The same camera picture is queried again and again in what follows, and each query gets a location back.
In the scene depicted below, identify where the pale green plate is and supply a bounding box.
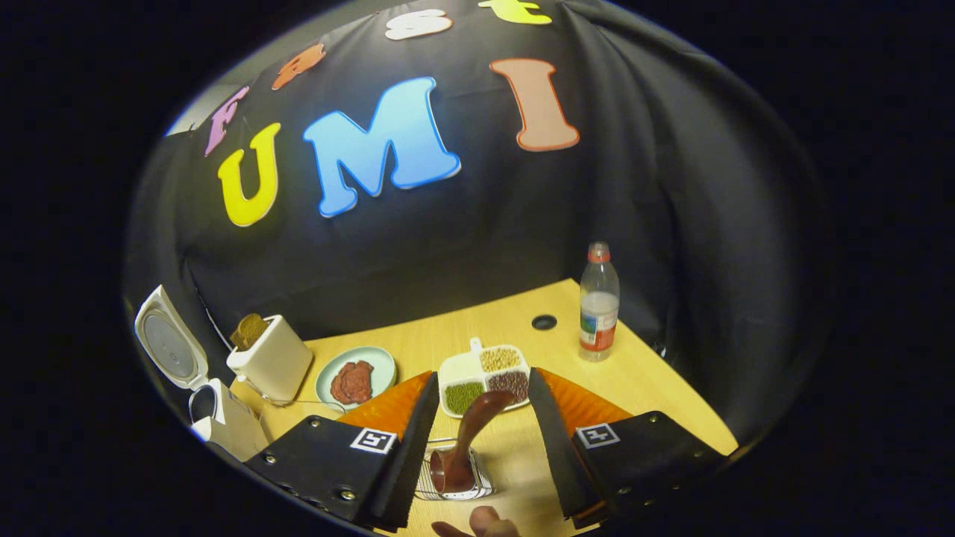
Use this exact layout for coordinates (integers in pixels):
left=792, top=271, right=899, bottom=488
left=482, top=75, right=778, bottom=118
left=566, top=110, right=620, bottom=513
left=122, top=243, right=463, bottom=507
left=315, top=345, right=397, bottom=411

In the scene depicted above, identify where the red meat slice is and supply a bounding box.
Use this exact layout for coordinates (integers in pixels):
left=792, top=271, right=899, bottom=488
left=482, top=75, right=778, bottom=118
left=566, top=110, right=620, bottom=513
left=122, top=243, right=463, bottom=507
left=330, top=362, right=357, bottom=405
left=349, top=360, right=375, bottom=402

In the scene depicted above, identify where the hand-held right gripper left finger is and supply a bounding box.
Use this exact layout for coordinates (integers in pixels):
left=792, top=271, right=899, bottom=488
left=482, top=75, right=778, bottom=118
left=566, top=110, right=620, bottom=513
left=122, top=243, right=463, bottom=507
left=245, top=371, right=441, bottom=532

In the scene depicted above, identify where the clear plastic water bottle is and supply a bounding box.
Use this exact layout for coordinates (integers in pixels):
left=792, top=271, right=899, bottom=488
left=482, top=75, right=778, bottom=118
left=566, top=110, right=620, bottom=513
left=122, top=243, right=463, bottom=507
left=579, top=242, right=621, bottom=362

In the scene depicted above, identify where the white toaster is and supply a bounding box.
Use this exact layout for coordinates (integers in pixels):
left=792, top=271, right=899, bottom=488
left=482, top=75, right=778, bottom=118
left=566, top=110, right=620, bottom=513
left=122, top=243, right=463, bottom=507
left=226, top=314, right=314, bottom=403

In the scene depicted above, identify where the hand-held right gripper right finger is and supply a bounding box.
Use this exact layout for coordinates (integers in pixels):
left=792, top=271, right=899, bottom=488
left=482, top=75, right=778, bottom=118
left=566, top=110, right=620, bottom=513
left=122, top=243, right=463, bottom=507
left=527, top=367, right=728, bottom=529

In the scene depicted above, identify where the white divided bean dish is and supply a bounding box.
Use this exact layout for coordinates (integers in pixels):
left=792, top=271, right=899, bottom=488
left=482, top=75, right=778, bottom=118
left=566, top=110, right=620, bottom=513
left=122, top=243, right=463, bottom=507
left=438, top=337, right=532, bottom=418

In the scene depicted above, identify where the metal wire chopstick holder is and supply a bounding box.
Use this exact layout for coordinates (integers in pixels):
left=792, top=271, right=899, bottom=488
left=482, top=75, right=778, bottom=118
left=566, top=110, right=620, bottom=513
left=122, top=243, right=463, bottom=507
left=414, top=439, right=495, bottom=502

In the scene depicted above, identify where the white rice cooker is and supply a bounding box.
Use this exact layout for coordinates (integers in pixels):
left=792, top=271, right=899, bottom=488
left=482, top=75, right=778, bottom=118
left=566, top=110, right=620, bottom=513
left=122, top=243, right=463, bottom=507
left=134, top=285, right=271, bottom=462

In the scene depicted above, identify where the dark wooden spoon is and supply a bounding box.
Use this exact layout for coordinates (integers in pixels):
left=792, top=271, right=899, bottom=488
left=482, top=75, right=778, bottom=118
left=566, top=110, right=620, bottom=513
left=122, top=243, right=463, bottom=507
left=429, top=390, right=517, bottom=494

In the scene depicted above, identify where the white toaster power cord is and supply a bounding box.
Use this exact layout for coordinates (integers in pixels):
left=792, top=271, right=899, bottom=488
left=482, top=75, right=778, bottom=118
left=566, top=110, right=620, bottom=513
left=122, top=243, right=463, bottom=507
left=237, top=377, right=348, bottom=413

